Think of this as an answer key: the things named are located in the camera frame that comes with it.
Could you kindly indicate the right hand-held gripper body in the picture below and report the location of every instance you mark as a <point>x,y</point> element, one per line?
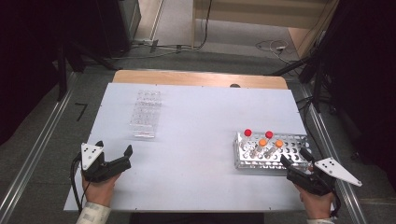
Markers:
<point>311,183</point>

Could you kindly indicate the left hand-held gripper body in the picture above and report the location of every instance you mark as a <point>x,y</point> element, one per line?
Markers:
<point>90,154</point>

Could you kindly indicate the perforated metal test tube rack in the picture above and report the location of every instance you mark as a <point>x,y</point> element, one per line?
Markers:
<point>292,149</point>

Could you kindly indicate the orange capped test tube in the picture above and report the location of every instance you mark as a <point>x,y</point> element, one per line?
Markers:
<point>263,142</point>
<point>279,143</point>

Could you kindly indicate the red capped test tube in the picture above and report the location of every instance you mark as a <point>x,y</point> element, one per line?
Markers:
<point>269,134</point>
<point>247,132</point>

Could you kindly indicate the clear plastic test tube rack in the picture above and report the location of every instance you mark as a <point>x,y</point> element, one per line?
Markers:
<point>146,115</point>

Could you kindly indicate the person's right hand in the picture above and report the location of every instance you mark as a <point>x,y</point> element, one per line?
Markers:
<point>316,205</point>

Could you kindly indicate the person's left hand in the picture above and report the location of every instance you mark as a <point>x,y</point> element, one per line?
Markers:
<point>99,191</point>

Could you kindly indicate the black metal stand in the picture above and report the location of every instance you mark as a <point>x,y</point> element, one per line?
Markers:
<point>317,84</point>
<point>62,71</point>

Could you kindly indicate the white work board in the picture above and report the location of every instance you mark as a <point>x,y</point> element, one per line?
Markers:
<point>193,155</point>

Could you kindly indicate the dark round table grommet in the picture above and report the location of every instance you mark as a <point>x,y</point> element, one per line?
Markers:
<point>235,86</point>

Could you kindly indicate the wooden table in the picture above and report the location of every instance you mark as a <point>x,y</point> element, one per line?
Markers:
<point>199,79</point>

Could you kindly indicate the dark cabinet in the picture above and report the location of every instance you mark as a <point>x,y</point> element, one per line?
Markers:
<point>121,25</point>

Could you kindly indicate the light wooden furniture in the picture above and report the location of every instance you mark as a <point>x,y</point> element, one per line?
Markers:
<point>264,12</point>

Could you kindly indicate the metal floor rail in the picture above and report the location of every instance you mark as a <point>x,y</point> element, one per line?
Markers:
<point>34,149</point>
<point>348,193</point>

